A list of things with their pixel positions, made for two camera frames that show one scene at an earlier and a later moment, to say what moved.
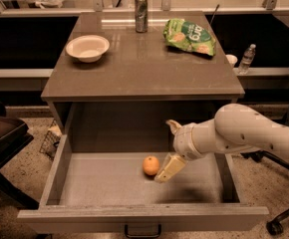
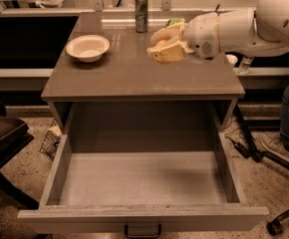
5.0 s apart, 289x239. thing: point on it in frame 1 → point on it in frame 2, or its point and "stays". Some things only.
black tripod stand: x=260 y=154 stays
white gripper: x=185 y=142 → x=201 y=34
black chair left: x=4 y=137 stays
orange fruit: x=150 y=165 → x=161 y=44
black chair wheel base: x=274 y=226 stays
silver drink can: x=141 y=13 stays
